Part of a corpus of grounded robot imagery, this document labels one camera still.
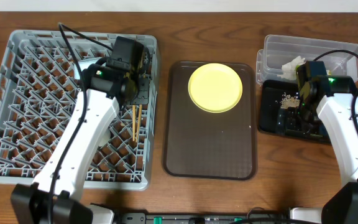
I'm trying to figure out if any light blue bowl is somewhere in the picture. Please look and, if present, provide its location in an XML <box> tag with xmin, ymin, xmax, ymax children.
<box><xmin>74</xmin><ymin>58</ymin><xmax>99</xmax><ymax>80</ymax></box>

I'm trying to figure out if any yellow plate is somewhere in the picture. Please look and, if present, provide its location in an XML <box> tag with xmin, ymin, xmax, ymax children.
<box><xmin>188</xmin><ymin>63</ymin><xmax>243</xmax><ymax>113</ymax></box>

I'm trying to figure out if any pale green cup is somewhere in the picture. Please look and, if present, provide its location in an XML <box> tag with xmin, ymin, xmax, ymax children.
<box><xmin>98</xmin><ymin>129</ymin><xmax>111</xmax><ymax>147</ymax></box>

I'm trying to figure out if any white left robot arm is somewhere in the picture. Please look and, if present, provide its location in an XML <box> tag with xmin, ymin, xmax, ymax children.
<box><xmin>11</xmin><ymin>58</ymin><xmax>145</xmax><ymax>223</ymax></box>

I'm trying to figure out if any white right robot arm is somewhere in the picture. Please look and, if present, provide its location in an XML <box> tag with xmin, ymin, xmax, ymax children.
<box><xmin>290</xmin><ymin>75</ymin><xmax>358</xmax><ymax>223</ymax></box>

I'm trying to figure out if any black food waste tray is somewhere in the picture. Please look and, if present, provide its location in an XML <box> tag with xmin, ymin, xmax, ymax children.
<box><xmin>258</xmin><ymin>80</ymin><xmax>331</xmax><ymax>144</ymax></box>

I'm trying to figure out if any spilled rice food waste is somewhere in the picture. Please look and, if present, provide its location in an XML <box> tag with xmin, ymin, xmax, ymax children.
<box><xmin>280</xmin><ymin>93</ymin><xmax>300</xmax><ymax>110</ymax></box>

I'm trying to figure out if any clear plastic waste bin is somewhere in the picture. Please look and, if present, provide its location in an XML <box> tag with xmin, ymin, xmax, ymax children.
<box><xmin>255</xmin><ymin>35</ymin><xmax>358</xmax><ymax>85</ymax></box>

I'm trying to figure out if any dark brown serving tray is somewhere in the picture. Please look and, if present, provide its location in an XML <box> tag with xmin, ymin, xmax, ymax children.
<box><xmin>163</xmin><ymin>62</ymin><xmax>257</xmax><ymax>180</ymax></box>

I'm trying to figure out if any grey plastic dish rack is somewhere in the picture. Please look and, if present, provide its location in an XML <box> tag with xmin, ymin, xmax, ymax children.
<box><xmin>0</xmin><ymin>30</ymin><xmax>160</xmax><ymax>190</ymax></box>

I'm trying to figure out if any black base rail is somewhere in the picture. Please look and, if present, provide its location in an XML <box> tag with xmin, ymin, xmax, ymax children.
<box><xmin>90</xmin><ymin>203</ymin><xmax>291</xmax><ymax>224</ymax></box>

